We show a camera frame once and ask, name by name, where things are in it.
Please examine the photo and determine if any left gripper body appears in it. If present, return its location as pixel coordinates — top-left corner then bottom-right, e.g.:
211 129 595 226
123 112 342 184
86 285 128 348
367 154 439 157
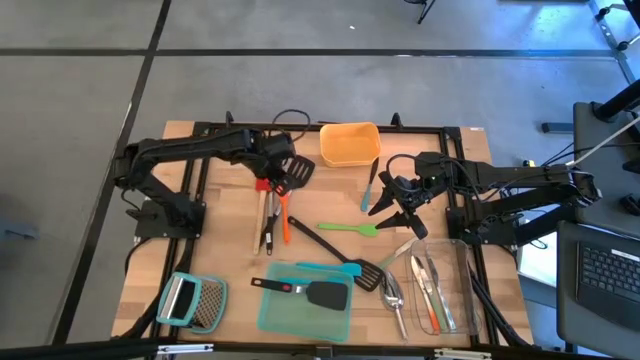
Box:
247 128 297 174

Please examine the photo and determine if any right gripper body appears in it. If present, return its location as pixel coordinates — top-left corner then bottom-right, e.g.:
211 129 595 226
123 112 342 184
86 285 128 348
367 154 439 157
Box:
393 168 441 214

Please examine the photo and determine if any blue-handled black-blade knife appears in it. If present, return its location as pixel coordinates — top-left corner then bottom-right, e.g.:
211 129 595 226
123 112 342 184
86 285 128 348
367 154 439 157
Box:
360 156 381 214

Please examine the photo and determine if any orange silicone spoon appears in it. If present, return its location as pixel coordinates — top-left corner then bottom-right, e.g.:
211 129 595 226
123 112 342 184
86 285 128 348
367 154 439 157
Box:
276 191 293 246

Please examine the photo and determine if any red spatula wooden handle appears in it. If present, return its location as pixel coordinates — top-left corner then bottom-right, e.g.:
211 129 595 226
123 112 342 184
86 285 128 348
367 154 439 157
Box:
251 177 275 256

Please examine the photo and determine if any silver table knife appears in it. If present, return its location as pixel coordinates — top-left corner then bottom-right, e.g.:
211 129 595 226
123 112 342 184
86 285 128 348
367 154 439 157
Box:
426 256 457 332

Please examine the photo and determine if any teal silicone spatula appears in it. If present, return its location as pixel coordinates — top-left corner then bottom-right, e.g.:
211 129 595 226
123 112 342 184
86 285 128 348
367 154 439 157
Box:
294 261 363 278

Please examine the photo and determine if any orange-handled table knife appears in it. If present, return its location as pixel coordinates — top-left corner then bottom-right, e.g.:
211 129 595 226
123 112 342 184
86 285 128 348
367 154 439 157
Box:
409 254 442 336

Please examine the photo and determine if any green silicone spatula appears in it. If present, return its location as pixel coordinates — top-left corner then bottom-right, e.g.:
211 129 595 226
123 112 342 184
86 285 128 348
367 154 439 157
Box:
316 222 380 239

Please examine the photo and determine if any orange plastic bin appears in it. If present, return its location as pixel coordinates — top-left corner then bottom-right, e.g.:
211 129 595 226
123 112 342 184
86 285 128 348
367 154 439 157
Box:
319 121 383 169

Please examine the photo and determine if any long black slotted turner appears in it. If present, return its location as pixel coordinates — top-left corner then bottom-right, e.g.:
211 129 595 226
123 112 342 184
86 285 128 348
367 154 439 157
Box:
287 215 386 294

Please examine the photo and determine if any metal scoop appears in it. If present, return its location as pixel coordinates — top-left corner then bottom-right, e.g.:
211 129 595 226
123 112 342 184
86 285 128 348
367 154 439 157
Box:
380 269 410 344

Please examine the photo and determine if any clear plastic container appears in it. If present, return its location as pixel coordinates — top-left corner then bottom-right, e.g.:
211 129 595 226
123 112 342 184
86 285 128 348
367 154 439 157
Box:
403 237 482 337

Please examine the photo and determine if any black stand beam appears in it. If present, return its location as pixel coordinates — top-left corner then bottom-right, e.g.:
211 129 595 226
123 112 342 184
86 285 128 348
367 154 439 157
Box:
513 202 577 247

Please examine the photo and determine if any teal-framed metal grater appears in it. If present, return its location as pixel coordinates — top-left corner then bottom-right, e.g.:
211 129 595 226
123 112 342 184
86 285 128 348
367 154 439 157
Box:
155 272 229 335

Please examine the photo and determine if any black floor bar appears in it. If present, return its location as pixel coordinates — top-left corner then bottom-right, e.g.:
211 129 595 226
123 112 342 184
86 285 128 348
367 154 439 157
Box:
541 121 575 135

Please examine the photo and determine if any grey desk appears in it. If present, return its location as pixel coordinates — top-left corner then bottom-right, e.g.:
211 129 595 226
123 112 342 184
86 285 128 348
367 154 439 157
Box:
572 101 640 239
556 219 640 357

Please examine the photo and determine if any black tripod leg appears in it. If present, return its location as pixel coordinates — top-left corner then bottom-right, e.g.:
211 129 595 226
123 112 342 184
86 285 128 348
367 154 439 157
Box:
403 0 437 25

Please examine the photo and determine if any black laptop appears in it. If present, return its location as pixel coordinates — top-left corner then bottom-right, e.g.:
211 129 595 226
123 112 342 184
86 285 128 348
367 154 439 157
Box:
574 240 640 332

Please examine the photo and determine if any black desk device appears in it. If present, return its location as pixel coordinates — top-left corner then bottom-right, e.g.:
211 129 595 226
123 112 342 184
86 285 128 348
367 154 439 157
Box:
618 192 640 217

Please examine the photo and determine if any black stand pole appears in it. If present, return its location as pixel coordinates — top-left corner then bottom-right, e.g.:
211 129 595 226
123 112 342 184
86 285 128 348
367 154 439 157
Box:
591 78 640 124

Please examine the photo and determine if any black rig crossbar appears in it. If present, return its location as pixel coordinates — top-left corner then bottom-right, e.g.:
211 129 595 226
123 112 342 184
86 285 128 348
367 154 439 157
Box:
0 335 640 360

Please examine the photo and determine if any silver chair base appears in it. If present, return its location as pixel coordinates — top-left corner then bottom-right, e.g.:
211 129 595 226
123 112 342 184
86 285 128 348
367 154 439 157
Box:
593 0 640 52

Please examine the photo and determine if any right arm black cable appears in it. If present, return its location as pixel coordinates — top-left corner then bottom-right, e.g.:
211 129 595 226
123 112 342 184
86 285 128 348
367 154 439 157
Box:
383 152 419 201

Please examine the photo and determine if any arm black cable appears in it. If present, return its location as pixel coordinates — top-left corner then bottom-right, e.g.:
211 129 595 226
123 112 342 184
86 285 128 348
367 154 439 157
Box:
271 108 312 146
383 152 419 201

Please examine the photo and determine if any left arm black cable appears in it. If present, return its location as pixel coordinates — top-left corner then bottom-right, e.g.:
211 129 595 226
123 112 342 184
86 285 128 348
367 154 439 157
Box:
271 108 312 146

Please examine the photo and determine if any black table frame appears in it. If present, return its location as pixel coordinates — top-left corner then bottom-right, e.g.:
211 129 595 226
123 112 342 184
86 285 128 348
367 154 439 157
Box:
149 110 506 349

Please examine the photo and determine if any black cable bundle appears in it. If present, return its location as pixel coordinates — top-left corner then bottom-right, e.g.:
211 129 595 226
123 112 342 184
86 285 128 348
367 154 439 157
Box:
467 259 534 349
113 237 196 341

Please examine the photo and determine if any silver bracket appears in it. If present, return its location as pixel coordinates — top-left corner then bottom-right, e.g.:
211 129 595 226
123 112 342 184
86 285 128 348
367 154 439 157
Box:
433 347 494 360
156 342 215 356

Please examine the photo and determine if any white cable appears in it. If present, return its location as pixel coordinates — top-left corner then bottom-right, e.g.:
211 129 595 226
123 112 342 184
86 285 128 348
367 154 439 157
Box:
564 115 640 169

